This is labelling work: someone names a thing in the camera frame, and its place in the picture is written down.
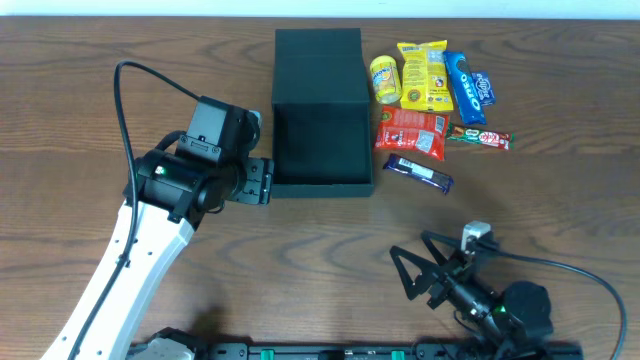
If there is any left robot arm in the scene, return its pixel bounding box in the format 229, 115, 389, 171
44, 96, 274, 359

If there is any small blue gum pack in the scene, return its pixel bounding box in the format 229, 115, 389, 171
472, 71, 496, 107

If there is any dark blue chocolate bar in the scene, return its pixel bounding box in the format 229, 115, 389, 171
383, 154, 454, 194

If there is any green red KitKat bar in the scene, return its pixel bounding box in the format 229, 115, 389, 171
446, 124, 515, 150

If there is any yellow candy jar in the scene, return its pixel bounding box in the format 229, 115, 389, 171
369, 55, 402, 105

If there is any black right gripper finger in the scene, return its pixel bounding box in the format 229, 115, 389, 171
389, 246, 440, 300
419, 229, 464, 266

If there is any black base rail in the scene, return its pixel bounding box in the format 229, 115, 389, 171
127, 342, 585, 360

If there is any black gift box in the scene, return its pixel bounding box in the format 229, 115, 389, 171
271, 28, 374, 198

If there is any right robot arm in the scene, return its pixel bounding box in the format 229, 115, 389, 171
390, 224, 553, 359

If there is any blue Oreo cookie pack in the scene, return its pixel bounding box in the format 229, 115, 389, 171
444, 51, 486, 125

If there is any yellow snack bag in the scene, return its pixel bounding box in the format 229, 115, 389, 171
397, 40, 454, 113

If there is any red snack bag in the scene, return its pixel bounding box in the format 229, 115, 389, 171
374, 106, 449, 161

